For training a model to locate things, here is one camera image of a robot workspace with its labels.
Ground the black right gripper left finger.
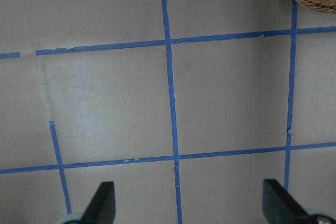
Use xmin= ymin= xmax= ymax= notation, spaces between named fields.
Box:
xmin=80 ymin=182 xmax=116 ymax=224

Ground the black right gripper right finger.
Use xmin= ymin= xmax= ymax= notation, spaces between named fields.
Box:
xmin=262 ymin=179 xmax=315 ymax=224

